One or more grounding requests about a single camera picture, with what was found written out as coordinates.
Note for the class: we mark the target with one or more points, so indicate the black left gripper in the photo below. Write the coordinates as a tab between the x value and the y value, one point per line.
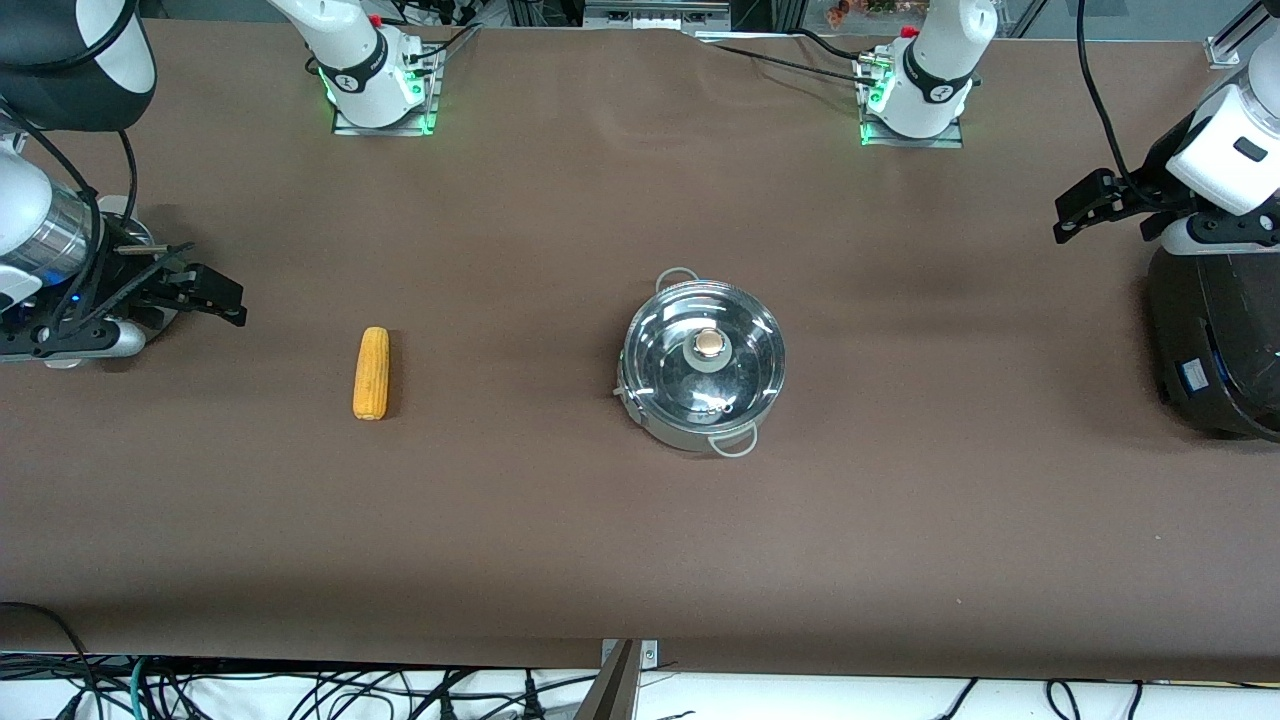
1152	178

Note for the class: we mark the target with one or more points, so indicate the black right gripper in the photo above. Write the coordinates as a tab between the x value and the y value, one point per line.
107	285

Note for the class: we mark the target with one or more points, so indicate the yellow corn cob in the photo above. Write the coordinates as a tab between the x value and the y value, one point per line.
371	375

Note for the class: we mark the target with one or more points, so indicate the glass pot lid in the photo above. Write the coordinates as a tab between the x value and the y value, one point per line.
660	350

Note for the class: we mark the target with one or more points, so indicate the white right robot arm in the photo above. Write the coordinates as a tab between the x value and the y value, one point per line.
110	40

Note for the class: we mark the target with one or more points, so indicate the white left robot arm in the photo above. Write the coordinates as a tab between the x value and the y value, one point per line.
930	60

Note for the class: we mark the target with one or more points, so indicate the steel steamer pot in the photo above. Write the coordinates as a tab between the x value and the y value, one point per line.
125	225

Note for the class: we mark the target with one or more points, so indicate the black rice cooker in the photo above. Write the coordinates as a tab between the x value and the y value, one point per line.
1220	340

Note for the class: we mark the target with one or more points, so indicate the brown table mat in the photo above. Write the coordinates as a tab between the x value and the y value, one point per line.
500	550

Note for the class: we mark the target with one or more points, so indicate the grey power strip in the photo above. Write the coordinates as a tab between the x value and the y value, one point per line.
655	15

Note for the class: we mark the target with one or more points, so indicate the dark stand leg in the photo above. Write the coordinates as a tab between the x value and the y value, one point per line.
610	695

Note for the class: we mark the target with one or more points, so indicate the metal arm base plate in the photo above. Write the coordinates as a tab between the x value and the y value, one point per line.
920	142
390	130

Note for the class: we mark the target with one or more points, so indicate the aluminium frame profile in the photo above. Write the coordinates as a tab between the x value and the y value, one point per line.
1225	50

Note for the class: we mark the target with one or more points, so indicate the small metal bracket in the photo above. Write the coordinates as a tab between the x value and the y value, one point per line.
650	655

